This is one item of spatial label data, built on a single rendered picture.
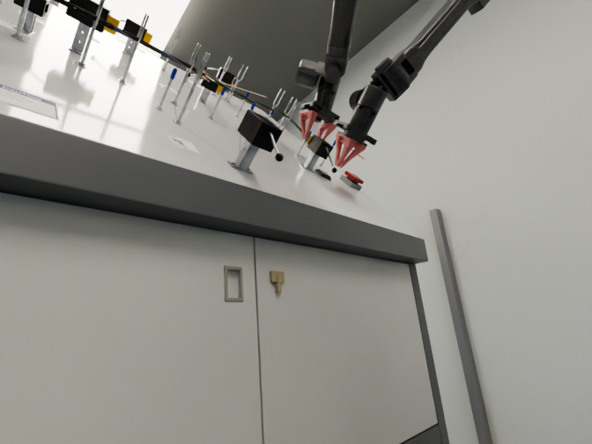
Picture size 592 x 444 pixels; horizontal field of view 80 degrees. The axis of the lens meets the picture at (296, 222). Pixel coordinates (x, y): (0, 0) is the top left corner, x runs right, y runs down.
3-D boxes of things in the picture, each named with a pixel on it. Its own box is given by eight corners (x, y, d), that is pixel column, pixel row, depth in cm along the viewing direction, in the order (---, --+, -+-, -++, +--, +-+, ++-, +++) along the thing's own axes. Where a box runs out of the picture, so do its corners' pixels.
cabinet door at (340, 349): (440, 423, 85) (410, 263, 97) (271, 516, 47) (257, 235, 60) (431, 422, 87) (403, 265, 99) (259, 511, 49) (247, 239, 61)
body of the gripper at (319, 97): (299, 109, 102) (307, 85, 102) (324, 124, 108) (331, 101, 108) (312, 107, 97) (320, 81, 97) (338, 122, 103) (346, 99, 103)
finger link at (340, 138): (322, 159, 91) (339, 125, 89) (343, 168, 95) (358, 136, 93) (336, 166, 85) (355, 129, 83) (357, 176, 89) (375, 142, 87)
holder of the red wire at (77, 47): (24, 22, 72) (38, -33, 68) (95, 57, 79) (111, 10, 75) (16, 24, 68) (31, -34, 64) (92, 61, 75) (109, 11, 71)
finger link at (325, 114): (298, 140, 104) (307, 110, 104) (316, 149, 108) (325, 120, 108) (312, 139, 98) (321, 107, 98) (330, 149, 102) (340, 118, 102)
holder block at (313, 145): (314, 153, 95) (322, 141, 94) (307, 146, 100) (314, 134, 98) (326, 159, 98) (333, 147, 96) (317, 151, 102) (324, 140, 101)
